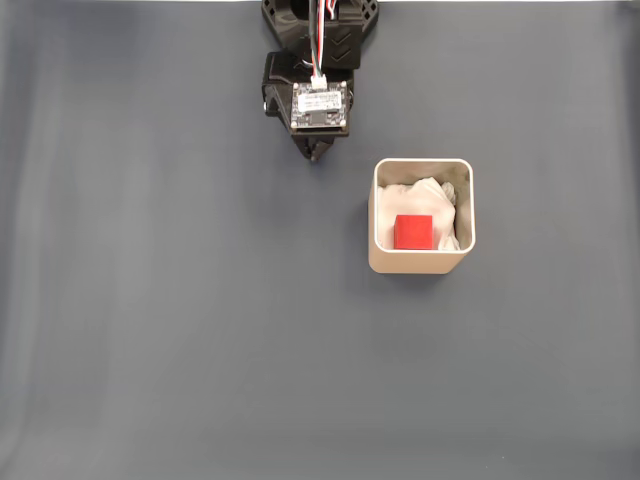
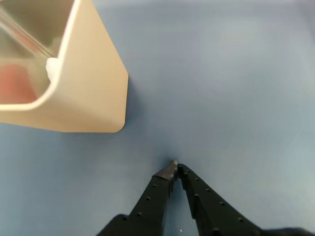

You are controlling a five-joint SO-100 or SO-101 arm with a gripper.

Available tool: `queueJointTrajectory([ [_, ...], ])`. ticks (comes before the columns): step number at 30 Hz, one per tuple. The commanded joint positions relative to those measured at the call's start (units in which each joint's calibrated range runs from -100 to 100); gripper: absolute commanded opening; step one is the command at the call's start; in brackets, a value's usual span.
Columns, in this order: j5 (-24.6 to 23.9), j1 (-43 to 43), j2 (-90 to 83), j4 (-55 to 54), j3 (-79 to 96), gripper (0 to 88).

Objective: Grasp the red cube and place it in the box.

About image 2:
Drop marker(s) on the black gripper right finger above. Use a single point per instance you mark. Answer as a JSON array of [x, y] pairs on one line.
[[209, 214]]

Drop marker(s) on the beige square box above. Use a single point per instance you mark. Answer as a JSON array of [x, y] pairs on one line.
[[91, 86]]

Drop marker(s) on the red cube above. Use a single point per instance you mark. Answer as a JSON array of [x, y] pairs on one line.
[[14, 81]]

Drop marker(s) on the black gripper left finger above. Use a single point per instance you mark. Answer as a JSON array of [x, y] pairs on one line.
[[152, 206]]

